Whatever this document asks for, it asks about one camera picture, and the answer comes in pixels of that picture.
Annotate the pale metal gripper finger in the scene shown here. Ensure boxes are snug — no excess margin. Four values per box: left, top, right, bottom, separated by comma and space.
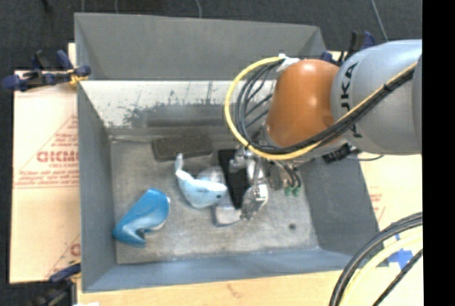
240, 187, 259, 221
252, 184, 269, 216

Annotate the black box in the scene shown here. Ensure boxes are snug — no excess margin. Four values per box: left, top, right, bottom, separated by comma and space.
217, 149, 251, 210

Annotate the light blue toy dolphin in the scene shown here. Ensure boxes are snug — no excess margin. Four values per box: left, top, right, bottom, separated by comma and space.
174, 153, 229, 209

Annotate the brown cardboard board red print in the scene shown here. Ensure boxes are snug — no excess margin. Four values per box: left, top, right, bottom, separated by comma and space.
9, 43, 423, 285

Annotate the blue plastic spray bottle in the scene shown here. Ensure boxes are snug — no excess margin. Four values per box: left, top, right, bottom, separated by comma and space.
112, 188, 171, 246

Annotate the dark green flat block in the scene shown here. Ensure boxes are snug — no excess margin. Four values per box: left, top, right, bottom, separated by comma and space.
151, 134, 215, 162

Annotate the clear plastic thing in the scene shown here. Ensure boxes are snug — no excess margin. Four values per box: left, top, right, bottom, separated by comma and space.
211, 206, 244, 227

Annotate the black cylinder on white bracket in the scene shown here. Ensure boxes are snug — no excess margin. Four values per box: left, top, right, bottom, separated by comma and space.
321, 144, 358, 165

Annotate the grey metal bin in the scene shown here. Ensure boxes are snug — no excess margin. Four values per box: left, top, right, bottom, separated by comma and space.
73, 11, 387, 293

